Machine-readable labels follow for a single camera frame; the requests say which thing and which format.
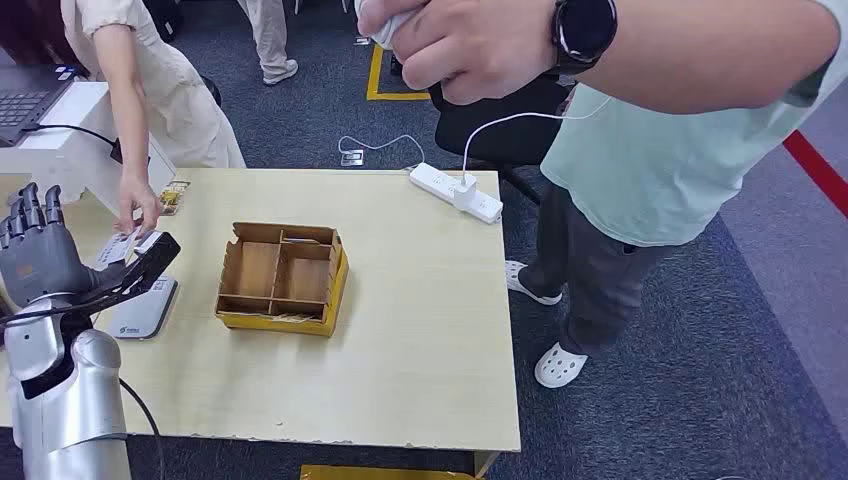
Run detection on light wooden table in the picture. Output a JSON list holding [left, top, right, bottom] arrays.
[[39, 167, 522, 480], [0, 173, 144, 431]]

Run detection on person's right hand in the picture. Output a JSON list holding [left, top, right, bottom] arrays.
[[113, 173, 164, 236]]

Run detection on grey white card reader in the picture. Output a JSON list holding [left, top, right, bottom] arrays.
[[109, 274, 179, 340]]

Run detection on white floor cable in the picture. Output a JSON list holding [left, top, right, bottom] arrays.
[[337, 133, 427, 172]]

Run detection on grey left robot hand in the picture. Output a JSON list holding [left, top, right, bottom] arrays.
[[0, 183, 107, 309]]

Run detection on white charger cable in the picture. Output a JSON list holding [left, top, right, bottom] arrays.
[[461, 97, 612, 179]]

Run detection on white power strip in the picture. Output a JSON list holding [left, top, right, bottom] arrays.
[[408, 162, 504, 225]]

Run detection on person's hand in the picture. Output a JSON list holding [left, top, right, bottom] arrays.
[[357, 0, 571, 107], [113, 173, 164, 236]]

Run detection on colourful picture card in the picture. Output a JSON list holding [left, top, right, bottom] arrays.
[[158, 180, 192, 217]]

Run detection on yellow floor tape square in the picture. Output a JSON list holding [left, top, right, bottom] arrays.
[[366, 42, 432, 102]]

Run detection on white handheld device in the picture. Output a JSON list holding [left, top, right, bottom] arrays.
[[370, 6, 415, 51]]

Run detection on dark laptop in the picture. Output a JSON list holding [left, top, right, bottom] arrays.
[[0, 64, 77, 148]]

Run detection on white perforated clog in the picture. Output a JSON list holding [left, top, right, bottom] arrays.
[[533, 342, 590, 390], [505, 260, 564, 307]]

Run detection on black office chair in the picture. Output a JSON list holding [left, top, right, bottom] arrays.
[[429, 72, 578, 207]]

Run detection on black adapter cable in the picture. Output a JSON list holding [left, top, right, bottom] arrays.
[[21, 122, 121, 148]]

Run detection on wooden compartment box yellow base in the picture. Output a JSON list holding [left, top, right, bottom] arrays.
[[215, 221, 350, 338]]

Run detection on person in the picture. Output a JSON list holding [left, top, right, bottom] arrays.
[[237, 0, 299, 86], [0, 0, 246, 236], [357, 0, 848, 390]]

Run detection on red floor tape line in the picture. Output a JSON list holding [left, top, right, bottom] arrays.
[[782, 129, 848, 220]]

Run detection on white charger plug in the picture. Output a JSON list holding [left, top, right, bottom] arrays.
[[453, 173, 478, 212]]

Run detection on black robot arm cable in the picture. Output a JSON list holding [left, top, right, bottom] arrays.
[[117, 377, 166, 480]]

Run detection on white desk riser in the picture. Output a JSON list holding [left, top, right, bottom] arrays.
[[0, 80, 177, 220]]

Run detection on black round smartwatch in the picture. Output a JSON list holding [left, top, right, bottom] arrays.
[[551, 0, 619, 75]]

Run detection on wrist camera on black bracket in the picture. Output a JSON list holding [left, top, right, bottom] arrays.
[[72, 230, 181, 313]]

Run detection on person's left hand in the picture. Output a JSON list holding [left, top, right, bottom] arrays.
[[357, 0, 571, 107]]

